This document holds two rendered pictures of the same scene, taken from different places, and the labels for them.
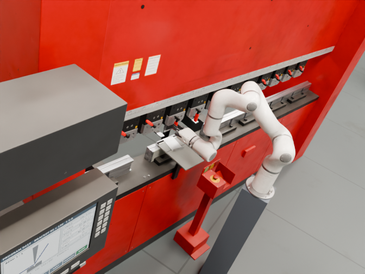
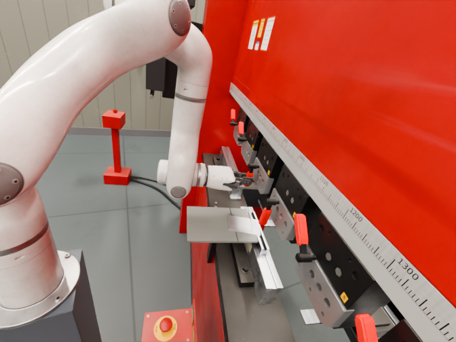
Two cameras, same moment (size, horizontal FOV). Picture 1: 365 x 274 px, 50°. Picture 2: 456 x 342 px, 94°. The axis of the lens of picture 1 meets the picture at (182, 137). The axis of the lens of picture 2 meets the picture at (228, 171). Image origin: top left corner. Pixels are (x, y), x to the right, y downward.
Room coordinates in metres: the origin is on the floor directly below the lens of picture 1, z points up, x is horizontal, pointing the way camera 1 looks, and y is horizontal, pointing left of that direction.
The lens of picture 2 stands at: (2.39, -0.51, 1.59)
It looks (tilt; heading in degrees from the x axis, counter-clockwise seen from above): 30 degrees down; 130
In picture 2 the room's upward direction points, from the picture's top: 13 degrees clockwise
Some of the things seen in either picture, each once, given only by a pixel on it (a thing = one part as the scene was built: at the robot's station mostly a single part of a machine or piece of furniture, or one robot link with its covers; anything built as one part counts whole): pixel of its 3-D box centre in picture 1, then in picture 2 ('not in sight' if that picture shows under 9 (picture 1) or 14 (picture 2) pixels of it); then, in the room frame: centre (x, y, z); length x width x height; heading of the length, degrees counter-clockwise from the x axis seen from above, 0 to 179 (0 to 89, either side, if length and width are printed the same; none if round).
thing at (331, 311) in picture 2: (213, 95); (339, 268); (2.40, -0.11, 1.26); 0.15 x 0.09 x 0.17; 146
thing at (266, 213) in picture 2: (196, 114); (268, 212); (2.18, -0.04, 1.20); 0.04 x 0.02 x 0.10; 56
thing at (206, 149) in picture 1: (205, 150); (177, 174); (1.87, -0.15, 1.18); 0.13 x 0.09 x 0.08; 56
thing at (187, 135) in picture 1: (188, 136); (218, 176); (1.95, -0.03, 1.18); 0.11 x 0.10 x 0.07; 56
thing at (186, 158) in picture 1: (181, 153); (220, 223); (2.00, -0.03, 1.00); 0.26 x 0.18 x 0.01; 56
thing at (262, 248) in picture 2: (168, 139); (256, 231); (2.11, 0.08, 0.99); 0.20 x 0.03 x 0.03; 146
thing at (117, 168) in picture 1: (96, 176); (229, 169); (1.63, 0.40, 0.92); 0.50 x 0.06 x 0.10; 146
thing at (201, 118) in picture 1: (181, 109); not in sight; (2.80, 0.08, 0.81); 0.64 x 0.08 x 0.14; 56
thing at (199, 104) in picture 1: (194, 102); (296, 203); (2.23, 0.00, 1.26); 0.15 x 0.09 x 0.17; 146
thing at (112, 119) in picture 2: not in sight; (116, 148); (0.17, 0.20, 0.42); 0.25 x 0.20 x 0.83; 56
